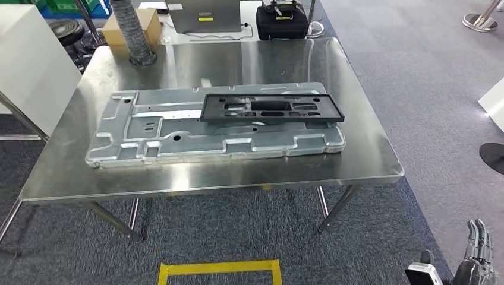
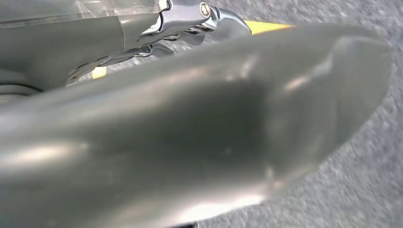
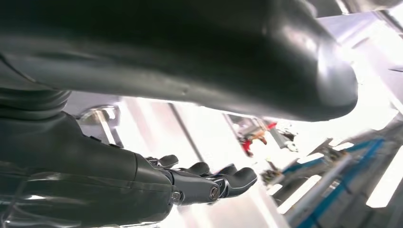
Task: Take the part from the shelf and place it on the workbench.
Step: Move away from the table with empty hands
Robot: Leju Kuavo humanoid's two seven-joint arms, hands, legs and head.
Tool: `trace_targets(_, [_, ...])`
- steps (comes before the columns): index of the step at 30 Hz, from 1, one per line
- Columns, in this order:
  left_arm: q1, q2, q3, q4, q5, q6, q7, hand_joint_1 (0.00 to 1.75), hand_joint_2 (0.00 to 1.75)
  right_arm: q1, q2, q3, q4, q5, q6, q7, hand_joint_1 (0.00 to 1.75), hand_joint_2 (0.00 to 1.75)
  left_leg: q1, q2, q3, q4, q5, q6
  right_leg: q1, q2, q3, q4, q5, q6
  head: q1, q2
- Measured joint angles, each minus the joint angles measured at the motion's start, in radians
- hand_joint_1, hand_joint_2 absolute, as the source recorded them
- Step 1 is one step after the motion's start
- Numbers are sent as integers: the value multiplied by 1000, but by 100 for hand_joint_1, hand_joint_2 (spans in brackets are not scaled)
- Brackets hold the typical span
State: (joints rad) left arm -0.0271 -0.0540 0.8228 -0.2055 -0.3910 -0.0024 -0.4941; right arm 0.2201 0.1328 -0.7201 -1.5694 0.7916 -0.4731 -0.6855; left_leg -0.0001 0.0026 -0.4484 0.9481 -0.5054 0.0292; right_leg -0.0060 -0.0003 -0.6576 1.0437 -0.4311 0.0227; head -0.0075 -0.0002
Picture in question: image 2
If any yellow floor tape marking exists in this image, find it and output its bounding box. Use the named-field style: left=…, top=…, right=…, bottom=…
left=91, top=20, right=295, bottom=79

